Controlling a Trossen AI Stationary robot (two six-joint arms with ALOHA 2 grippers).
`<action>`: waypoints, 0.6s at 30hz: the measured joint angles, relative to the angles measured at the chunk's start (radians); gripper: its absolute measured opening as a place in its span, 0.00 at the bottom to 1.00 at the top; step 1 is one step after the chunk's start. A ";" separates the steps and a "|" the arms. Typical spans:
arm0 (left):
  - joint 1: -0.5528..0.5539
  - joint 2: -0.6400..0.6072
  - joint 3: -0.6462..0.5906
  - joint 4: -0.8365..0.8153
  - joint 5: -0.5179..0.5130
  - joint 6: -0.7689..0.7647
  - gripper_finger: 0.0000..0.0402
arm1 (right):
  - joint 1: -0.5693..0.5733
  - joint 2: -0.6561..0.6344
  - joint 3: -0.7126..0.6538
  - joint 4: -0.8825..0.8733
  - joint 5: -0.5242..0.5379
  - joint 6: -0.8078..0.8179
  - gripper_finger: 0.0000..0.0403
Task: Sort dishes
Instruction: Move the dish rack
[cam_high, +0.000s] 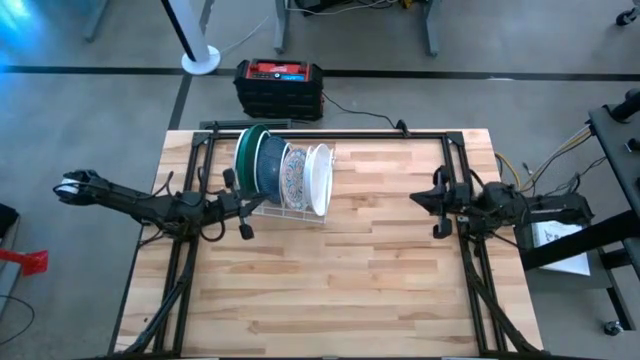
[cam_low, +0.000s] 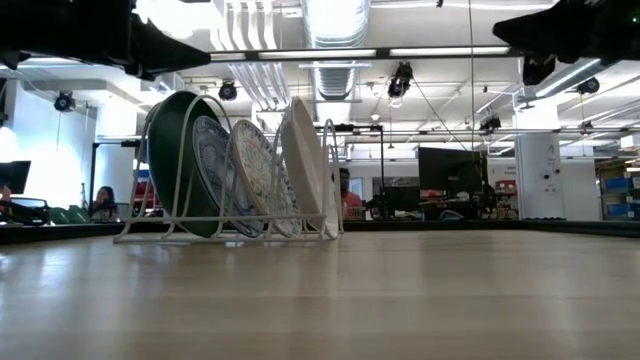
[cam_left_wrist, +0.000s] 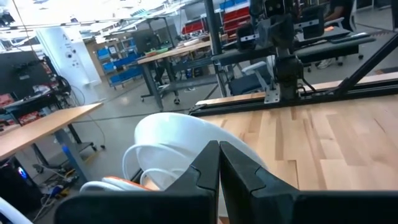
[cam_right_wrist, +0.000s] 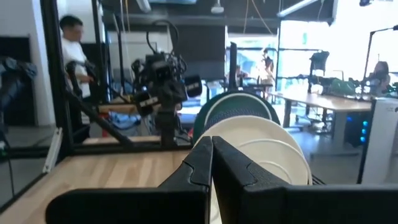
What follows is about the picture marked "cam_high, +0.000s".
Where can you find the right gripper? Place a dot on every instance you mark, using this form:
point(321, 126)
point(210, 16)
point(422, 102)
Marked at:
point(457, 202)

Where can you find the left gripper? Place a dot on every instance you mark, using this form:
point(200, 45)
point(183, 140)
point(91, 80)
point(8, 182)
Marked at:
point(231, 205)

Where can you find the blue net-patterned plate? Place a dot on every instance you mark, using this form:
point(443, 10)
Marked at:
point(270, 170)

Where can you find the green plate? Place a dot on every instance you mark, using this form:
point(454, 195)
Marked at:
point(245, 160)

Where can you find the floral patterned plate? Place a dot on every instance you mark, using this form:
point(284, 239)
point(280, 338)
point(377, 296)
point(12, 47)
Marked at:
point(294, 175)

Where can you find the plain white plate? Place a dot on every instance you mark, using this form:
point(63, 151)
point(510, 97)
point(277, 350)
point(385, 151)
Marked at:
point(320, 175)

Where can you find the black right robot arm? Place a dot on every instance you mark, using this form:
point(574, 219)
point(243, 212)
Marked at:
point(540, 205)

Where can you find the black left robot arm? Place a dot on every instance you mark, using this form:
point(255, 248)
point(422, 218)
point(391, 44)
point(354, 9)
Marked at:
point(150, 207)

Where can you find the red and black power station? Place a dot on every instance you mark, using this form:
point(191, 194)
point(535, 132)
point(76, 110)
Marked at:
point(280, 95)

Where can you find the white paper sheet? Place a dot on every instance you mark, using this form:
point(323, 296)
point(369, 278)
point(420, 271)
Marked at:
point(560, 250)

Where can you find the white pole stand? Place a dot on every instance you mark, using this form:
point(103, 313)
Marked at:
point(200, 59)

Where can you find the grey desk leg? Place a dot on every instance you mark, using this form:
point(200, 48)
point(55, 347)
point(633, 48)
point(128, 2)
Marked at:
point(432, 25)
point(95, 20)
point(281, 25)

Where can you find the black equipment cart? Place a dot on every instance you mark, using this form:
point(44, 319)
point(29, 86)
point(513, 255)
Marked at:
point(620, 150)

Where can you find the black caster wheel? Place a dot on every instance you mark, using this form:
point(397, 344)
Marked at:
point(627, 17)
point(612, 328)

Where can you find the red plastic object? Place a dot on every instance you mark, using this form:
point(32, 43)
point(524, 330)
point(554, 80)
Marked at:
point(30, 261)

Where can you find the black metal rig frame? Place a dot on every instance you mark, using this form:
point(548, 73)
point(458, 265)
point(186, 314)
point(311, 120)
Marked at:
point(350, 135)

